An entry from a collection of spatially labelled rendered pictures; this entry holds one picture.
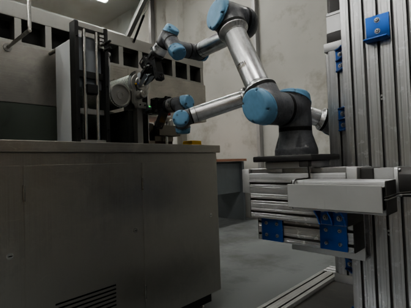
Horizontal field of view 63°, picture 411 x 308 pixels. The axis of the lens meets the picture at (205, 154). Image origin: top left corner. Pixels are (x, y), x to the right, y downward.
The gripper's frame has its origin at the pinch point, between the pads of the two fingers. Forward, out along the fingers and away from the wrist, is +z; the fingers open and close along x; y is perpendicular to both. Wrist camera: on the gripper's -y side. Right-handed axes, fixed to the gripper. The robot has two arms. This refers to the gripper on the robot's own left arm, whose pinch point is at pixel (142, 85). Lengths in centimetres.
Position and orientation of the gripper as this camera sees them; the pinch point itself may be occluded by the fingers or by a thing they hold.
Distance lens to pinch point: 186.1
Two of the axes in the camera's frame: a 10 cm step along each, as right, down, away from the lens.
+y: -5.0, -7.4, 4.5
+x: -6.7, 0.0, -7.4
